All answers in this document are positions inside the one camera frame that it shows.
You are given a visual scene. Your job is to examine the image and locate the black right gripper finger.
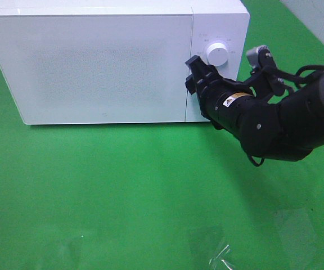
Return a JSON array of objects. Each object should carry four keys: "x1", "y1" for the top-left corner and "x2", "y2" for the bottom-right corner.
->
[
  {"x1": 185, "y1": 74, "x2": 196, "y2": 95},
  {"x1": 185, "y1": 55, "x2": 218, "y2": 82}
]

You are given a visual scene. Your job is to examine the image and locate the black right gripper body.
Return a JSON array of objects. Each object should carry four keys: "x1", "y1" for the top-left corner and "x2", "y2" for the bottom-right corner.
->
[{"x1": 195, "y1": 73, "x2": 254, "y2": 129}]

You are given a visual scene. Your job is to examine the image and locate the white microwave door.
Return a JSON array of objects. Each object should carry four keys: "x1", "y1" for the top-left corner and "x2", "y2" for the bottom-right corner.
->
[{"x1": 0, "y1": 15, "x2": 192, "y2": 124}]

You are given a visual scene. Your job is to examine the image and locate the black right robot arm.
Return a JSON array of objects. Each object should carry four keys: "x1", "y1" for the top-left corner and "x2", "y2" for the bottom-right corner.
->
[{"x1": 186, "y1": 55, "x2": 324, "y2": 161}]

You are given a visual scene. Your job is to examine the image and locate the upper white power knob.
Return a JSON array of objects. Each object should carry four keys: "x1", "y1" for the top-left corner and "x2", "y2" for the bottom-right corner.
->
[{"x1": 206, "y1": 42, "x2": 228, "y2": 66}]

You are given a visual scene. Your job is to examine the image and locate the white microwave oven body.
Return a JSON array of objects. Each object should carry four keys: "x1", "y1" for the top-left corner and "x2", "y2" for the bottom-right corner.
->
[{"x1": 0, "y1": 1, "x2": 250, "y2": 122}]

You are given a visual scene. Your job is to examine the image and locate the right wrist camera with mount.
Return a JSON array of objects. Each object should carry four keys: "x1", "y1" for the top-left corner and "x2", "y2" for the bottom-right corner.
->
[{"x1": 242, "y1": 44, "x2": 291, "y2": 98}]

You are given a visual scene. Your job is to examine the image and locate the black camera cable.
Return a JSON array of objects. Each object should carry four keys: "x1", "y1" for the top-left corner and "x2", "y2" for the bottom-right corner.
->
[{"x1": 246, "y1": 65, "x2": 324, "y2": 167}]

